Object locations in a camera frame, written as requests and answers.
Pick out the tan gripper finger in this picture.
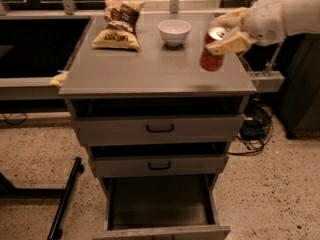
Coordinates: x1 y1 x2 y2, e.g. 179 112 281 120
210 7 249 28
205 31 256 55

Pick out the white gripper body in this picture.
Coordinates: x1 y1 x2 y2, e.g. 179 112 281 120
242 0 286 46

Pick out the red coke can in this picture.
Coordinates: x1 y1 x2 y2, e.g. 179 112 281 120
200 27 227 72

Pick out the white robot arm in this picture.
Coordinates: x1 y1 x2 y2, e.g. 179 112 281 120
206 0 320 55

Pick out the grey drawer cabinet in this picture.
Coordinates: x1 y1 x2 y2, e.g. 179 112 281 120
57 13 257 240

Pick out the grey top drawer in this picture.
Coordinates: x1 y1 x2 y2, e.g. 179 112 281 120
73 114 243 146

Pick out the grey drawer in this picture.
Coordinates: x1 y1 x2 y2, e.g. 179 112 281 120
92 175 230 240
73 114 243 146
89 154 228 178

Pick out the grey middle drawer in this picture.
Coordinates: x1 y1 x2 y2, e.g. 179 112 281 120
89 154 228 178

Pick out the grey bottom drawer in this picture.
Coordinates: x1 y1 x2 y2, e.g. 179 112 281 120
92 175 230 240

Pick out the white ceramic bowl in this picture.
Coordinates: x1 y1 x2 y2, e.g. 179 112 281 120
158 19 192 46

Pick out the dark grey side cabinet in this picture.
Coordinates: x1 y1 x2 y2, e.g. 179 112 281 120
274 34 320 139

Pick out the yellow brown chip bag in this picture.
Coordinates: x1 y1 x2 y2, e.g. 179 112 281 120
92 0 144 51

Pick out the black metal stand leg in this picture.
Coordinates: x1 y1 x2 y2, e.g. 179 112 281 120
47 157 84 240

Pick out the black cable bundle on floor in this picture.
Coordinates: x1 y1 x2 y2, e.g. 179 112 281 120
228 98 274 157

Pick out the yellow sponge on rail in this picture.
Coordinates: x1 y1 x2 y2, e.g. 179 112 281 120
50 71 68 88

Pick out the black cable left floor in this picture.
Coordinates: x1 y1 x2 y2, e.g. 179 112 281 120
0 112 28 126

